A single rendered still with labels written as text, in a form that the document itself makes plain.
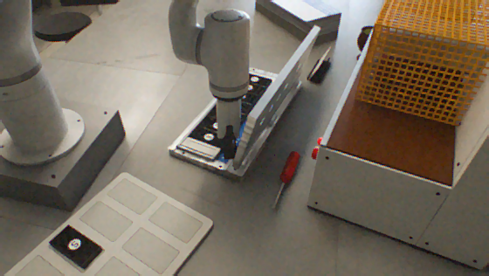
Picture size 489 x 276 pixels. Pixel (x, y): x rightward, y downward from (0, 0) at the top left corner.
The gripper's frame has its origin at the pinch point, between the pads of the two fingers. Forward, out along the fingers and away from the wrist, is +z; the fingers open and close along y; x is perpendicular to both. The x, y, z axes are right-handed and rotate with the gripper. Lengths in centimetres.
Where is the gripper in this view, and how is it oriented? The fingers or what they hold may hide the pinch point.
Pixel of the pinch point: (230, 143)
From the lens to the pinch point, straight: 84.8
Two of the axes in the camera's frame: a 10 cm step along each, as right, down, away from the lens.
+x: 10.0, -0.1, 0.1
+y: 0.1, 6.6, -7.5
